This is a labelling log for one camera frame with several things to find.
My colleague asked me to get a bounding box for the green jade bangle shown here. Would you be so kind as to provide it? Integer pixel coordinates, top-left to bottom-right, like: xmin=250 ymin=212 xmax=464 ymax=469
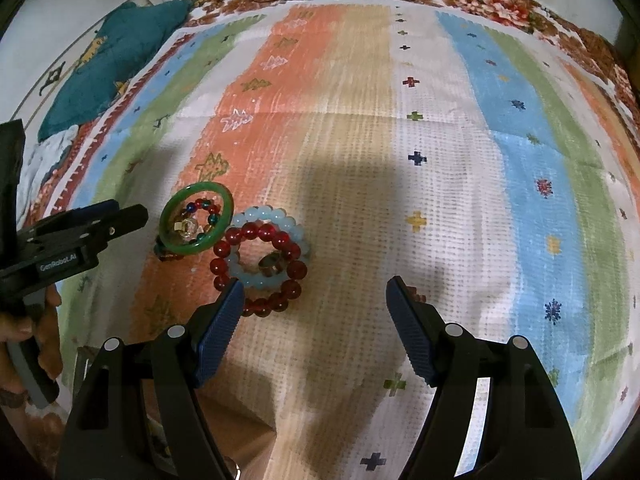
xmin=158 ymin=181 xmax=234 ymax=256

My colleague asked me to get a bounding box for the gold crystal ring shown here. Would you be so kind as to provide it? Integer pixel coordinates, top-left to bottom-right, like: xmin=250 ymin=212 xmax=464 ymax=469
xmin=174 ymin=216 xmax=206 ymax=242

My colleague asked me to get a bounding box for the dark red bead bracelet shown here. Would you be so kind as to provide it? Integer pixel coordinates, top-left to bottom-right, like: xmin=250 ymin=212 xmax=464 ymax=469
xmin=209 ymin=222 xmax=309 ymax=318

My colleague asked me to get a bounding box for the multicolour glass bead bracelet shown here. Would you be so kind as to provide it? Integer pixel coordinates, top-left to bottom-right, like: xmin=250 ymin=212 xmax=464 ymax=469
xmin=171 ymin=197 xmax=222 ymax=248

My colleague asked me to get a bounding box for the light blue bead bracelet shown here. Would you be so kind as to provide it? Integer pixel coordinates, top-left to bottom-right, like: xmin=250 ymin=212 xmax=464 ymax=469
xmin=226 ymin=205 xmax=312 ymax=291

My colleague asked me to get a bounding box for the person's left hand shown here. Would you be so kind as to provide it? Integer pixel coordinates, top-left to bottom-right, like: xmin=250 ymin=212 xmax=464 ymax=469
xmin=1 ymin=285 xmax=63 ymax=394

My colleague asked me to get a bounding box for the white crumpled cloth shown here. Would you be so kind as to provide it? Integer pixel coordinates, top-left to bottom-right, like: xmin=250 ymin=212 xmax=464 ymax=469
xmin=17 ymin=125 xmax=79 ymax=216

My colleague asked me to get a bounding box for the white decorated headboard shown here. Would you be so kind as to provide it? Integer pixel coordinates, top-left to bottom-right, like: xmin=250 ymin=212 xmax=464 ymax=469
xmin=8 ymin=0 xmax=156 ymax=126

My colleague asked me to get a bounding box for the teal quilted pillow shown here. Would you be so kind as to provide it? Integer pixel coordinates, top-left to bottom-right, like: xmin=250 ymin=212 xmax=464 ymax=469
xmin=38 ymin=0 xmax=192 ymax=142

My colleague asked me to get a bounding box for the striped colourful woven mat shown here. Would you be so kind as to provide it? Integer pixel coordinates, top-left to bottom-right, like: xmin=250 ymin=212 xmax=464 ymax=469
xmin=41 ymin=0 xmax=640 ymax=480

